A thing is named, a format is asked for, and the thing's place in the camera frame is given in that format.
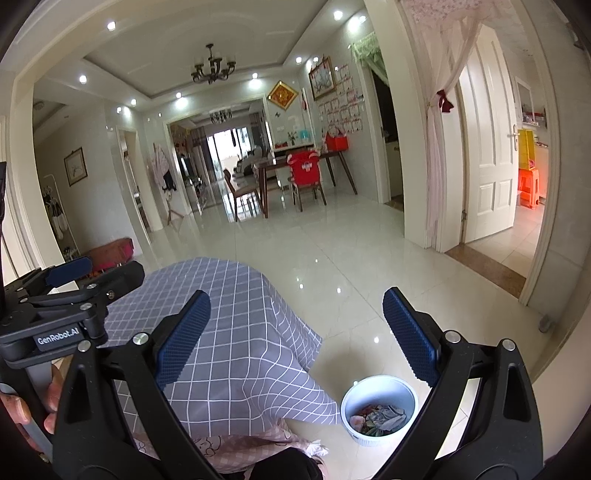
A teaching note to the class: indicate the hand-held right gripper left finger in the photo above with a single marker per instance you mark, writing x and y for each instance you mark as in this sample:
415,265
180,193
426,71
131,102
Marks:
182,341

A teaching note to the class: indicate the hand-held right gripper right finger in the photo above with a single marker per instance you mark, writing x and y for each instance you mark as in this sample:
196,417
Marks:
413,337

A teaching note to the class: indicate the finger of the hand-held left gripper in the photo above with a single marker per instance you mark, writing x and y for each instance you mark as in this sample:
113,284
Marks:
69,270
120,279

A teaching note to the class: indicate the white round plastic basin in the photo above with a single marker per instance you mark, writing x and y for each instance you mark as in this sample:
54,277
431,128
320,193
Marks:
360,390

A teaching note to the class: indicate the patterned plastic bag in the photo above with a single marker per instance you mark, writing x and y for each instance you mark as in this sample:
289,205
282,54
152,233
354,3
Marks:
390,415

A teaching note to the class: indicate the green plush toy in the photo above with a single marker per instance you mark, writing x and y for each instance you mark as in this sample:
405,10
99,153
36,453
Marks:
374,431

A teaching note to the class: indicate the person's left hand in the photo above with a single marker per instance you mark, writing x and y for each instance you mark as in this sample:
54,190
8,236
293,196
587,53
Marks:
53,401

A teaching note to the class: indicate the white clothes rack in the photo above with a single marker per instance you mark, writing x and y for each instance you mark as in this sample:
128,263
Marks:
57,217

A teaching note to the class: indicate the wooden tripod stand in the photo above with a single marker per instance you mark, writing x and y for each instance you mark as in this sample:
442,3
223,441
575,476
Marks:
174,213

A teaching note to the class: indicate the pink printed cloth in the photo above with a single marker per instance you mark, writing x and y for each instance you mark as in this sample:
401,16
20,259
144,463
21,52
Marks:
231,450

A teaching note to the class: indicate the hanging pink white jacket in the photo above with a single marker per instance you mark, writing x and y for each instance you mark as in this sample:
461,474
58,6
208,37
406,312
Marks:
159,166

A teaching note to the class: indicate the grey door stopper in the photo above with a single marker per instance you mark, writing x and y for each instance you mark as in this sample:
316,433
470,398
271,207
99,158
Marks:
545,324

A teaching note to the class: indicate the wooden dining chair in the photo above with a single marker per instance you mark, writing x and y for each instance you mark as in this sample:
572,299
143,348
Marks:
242,193

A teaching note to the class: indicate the dark cloth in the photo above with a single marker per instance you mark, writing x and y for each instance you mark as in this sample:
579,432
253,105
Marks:
286,470

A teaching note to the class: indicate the wooden chair with shirt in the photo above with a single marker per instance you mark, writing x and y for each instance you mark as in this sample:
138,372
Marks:
318,188

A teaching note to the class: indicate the pink lace door curtain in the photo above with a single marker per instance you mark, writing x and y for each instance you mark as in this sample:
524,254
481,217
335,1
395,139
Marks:
434,161

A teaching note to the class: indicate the grey massage chair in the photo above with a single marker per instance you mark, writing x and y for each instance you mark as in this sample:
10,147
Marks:
251,159

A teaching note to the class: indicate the white panelled door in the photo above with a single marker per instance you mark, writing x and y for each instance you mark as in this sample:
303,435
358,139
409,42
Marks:
487,161

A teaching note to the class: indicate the orange plastic stool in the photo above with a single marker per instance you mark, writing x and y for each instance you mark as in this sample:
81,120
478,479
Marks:
528,184

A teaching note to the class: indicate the small black chandelier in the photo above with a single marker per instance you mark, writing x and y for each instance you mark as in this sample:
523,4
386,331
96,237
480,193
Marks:
220,117

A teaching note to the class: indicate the dark wooden dining table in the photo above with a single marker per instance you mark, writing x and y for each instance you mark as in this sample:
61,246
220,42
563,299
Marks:
277,161

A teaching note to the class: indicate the red shirt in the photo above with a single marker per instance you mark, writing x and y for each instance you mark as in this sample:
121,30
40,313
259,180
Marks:
304,170

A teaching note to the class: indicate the yellow board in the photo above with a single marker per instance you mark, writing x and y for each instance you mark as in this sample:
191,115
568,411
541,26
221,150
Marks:
526,150

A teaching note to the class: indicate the teal container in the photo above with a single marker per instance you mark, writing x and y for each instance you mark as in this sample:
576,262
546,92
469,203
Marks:
304,136

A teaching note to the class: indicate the large black chandelier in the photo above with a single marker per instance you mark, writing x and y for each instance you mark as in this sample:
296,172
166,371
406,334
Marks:
212,69

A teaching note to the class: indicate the dark red bow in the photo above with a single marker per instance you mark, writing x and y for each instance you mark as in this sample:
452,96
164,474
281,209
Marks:
445,101

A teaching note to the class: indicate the group of ceiling spotlights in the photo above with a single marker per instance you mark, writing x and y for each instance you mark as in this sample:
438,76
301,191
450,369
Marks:
111,26

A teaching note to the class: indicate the large framed painting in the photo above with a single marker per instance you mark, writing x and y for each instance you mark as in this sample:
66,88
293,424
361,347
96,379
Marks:
322,78

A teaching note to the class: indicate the green curtain valance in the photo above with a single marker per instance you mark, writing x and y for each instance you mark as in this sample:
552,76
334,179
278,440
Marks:
369,53

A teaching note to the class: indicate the small framed wall picture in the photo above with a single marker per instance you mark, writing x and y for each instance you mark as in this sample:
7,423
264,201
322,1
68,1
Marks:
75,167

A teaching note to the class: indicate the group of wall certificates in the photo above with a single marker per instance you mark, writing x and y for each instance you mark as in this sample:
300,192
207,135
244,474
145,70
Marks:
341,110

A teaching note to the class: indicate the red gold diamond wall decoration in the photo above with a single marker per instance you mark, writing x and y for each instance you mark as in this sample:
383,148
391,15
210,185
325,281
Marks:
282,96

